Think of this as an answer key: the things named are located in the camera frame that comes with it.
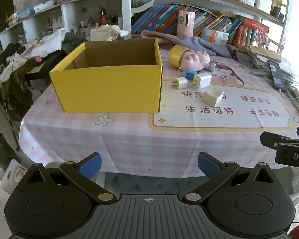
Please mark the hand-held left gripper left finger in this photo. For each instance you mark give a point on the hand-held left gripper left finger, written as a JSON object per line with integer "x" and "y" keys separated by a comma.
{"x": 89, "y": 166}

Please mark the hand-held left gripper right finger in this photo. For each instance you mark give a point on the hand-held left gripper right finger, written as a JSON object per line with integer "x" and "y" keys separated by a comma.
{"x": 209, "y": 164}

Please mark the yellow cardboard box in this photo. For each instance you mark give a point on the yellow cardboard box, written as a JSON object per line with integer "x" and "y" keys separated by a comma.
{"x": 107, "y": 89}

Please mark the white charger plug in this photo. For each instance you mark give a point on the white charger plug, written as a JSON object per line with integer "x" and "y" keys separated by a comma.
{"x": 182, "y": 82}
{"x": 203, "y": 81}

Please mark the blue toy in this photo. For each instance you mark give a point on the blue toy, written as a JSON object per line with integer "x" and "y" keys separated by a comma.
{"x": 189, "y": 74}

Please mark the pink plush pig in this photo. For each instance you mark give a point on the pink plush pig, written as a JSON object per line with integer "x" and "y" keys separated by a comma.
{"x": 195, "y": 59}

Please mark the yellow sticky note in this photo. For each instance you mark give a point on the yellow sticky note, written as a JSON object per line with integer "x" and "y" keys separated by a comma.
{"x": 175, "y": 56}

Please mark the pink checked printed tablecloth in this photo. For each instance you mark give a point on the pink checked printed tablecloth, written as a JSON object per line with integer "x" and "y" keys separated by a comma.
{"x": 129, "y": 139}

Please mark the stack of papers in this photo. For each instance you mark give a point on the stack of papers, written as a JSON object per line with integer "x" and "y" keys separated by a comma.
{"x": 296, "y": 79}

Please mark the black smartphone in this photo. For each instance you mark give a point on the black smartphone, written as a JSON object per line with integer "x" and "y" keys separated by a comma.
{"x": 276, "y": 73}

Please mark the black trash bin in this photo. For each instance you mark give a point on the black trash bin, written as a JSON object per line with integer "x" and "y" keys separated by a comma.
{"x": 0, "y": 149}

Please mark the small grey adapter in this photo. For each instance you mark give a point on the small grey adapter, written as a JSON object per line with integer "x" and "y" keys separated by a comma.
{"x": 211, "y": 67}

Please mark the lilac grey cloth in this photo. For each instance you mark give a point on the lilac grey cloth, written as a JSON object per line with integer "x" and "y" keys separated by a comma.
{"x": 209, "y": 45}

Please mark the stack of small cartons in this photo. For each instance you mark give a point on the stack of small cartons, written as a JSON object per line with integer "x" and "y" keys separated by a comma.
{"x": 215, "y": 36}

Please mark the pile of clothes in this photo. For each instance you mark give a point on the pile of clothes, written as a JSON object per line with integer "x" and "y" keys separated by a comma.
{"x": 52, "y": 42}

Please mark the beige pink cloth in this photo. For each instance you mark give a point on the beige pink cloth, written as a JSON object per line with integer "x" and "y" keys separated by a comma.
{"x": 159, "y": 38}

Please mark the tall pink carton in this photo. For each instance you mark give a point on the tall pink carton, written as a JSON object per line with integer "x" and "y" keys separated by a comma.
{"x": 185, "y": 22}

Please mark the row of slanted books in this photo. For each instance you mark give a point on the row of slanted books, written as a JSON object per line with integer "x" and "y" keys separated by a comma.
{"x": 159, "y": 17}

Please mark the white shelf post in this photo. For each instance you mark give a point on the white shelf post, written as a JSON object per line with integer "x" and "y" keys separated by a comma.
{"x": 126, "y": 7}

